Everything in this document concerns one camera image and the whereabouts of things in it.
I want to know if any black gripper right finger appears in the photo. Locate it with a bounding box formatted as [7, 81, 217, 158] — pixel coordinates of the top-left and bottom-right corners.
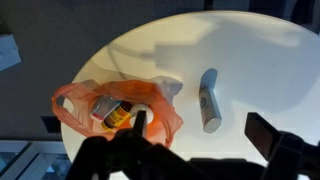
[244, 112, 281, 160]

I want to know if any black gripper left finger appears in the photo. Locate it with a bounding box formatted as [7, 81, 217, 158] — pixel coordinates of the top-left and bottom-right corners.
[133, 110, 147, 137]

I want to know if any white medicine bottle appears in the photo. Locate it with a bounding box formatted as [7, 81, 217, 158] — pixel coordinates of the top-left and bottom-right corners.
[130, 104, 154, 126]

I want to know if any yellow label brown bottle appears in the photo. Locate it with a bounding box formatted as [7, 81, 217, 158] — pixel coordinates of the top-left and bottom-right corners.
[101, 101, 133, 130]

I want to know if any grey and red box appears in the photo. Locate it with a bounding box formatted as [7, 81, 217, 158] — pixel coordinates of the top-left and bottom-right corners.
[90, 96, 120, 122]

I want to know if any white deodorant stick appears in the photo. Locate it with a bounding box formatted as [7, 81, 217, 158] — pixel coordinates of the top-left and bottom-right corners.
[198, 85, 223, 135]

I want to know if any orange plastic bag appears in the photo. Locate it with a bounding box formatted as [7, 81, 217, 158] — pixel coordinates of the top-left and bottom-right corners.
[51, 80, 183, 148]

